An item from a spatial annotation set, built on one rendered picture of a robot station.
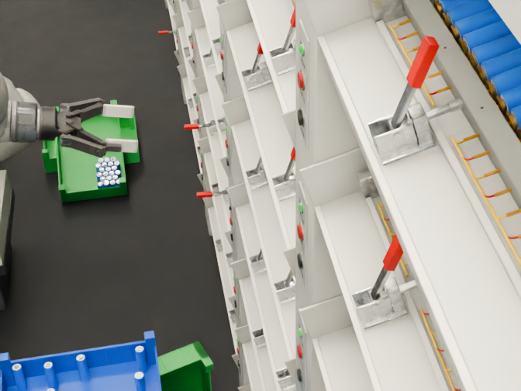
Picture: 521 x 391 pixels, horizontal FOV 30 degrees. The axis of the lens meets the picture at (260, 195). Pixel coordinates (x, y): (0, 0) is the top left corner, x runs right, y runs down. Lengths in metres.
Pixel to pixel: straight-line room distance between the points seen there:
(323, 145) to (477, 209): 0.31
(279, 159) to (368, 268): 0.47
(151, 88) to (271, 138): 2.14
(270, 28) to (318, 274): 0.36
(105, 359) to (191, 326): 0.65
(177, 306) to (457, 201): 2.03
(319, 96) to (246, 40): 0.72
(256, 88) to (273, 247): 0.24
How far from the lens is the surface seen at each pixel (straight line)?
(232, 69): 1.69
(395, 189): 0.68
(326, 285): 1.05
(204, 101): 2.51
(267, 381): 1.81
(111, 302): 2.68
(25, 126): 2.16
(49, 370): 1.93
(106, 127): 3.15
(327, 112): 0.90
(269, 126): 1.40
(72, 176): 3.07
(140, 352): 1.92
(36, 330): 2.65
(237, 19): 1.64
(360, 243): 0.92
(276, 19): 1.26
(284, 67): 1.16
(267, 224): 1.53
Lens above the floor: 1.88
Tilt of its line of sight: 39 degrees down
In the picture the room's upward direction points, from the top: 2 degrees counter-clockwise
